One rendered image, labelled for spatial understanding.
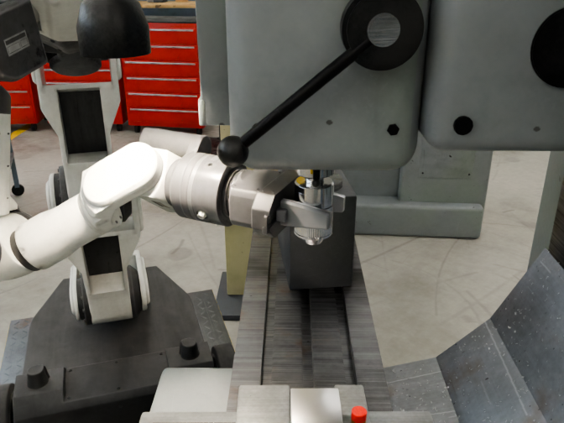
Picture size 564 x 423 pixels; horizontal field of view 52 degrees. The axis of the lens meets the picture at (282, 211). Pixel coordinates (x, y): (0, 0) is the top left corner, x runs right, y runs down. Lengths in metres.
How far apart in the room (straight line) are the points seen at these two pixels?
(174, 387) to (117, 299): 0.58
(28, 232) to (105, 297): 0.71
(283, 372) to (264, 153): 0.43
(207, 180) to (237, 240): 1.95
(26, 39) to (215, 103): 0.35
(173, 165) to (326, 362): 0.39
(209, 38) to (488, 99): 0.29
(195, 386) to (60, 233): 0.35
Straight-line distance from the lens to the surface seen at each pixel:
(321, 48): 0.55
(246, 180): 0.71
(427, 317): 2.77
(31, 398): 1.47
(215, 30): 0.63
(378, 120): 0.57
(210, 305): 2.06
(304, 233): 0.69
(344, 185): 1.07
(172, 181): 0.74
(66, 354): 1.64
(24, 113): 5.93
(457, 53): 0.55
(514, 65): 0.56
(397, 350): 2.54
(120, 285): 1.53
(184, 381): 1.02
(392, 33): 0.52
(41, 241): 0.84
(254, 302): 1.06
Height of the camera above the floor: 1.51
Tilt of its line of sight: 24 degrees down
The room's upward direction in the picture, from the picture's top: straight up
